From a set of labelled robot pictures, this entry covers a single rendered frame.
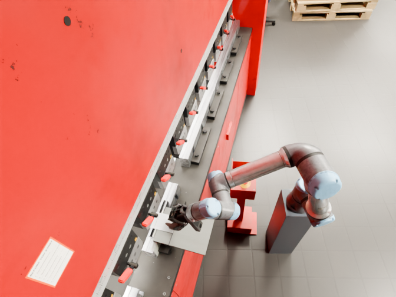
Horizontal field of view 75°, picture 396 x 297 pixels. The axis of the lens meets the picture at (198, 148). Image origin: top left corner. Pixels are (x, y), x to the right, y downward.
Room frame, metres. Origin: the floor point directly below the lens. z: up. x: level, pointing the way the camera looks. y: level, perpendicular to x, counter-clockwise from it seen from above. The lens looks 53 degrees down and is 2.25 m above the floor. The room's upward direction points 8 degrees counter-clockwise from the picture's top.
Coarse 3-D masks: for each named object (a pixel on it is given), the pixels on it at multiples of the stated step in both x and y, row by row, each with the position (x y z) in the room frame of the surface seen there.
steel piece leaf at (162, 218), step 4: (160, 216) 0.55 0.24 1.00; (164, 216) 0.55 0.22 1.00; (168, 216) 0.55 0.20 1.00; (160, 220) 0.53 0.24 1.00; (164, 220) 0.53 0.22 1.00; (168, 220) 0.52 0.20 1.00; (156, 224) 0.51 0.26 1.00; (160, 224) 0.51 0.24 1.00; (164, 224) 0.51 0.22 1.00; (156, 228) 0.49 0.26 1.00; (160, 228) 0.49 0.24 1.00; (164, 228) 0.49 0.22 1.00; (168, 228) 0.48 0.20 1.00; (172, 232) 0.46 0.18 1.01
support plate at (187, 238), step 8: (168, 208) 0.59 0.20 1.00; (208, 224) 0.48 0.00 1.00; (160, 232) 0.47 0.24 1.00; (168, 232) 0.46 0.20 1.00; (176, 232) 0.46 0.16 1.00; (184, 232) 0.45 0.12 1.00; (192, 232) 0.45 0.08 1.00; (200, 232) 0.44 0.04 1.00; (208, 232) 0.44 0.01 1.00; (160, 240) 0.43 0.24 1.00; (168, 240) 0.42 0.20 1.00; (176, 240) 0.42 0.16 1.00; (184, 240) 0.41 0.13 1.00; (192, 240) 0.41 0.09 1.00; (200, 240) 0.40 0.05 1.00; (208, 240) 0.40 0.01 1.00; (184, 248) 0.38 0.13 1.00; (192, 248) 0.37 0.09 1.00; (200, 248) 0.37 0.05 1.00
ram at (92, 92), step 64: (0, 0) 0.43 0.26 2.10; (64, 0) 0.54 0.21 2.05; (128, 0) 0.74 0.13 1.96; (192, 0) 1.21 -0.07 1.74; (0, 64) 0.37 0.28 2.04; (64, 64) 0.47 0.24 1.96; (128, 64) 0.66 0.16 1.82; (192, 64) 1.12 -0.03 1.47; (0, 128) 0.31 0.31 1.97; (64, 128) 0.40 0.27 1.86; (128, 128) 0.56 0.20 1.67; (0, 192) 0.24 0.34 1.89; (64, 192) 0.31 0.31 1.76; (128, 192) 0.44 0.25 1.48; (0, 256) 0.16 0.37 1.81
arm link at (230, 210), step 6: (222, 192) 0.50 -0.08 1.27; (228, 192) 0.51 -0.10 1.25; (216, 198) 0.48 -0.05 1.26; (222, 198) 0.48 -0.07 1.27; (228, 198) 0.48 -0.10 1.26; (222, 204) 0.44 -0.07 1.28; (228, 204) 0.44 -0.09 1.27; (234, 204) 0.45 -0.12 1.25; (222, 210) 0.42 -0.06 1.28; (228, 210) 0.42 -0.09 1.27; (234, 210) 0.42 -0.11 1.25; (222, 216) 0.40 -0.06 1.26; (228, 216) 0.40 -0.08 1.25; (234, 216) 0.41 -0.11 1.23
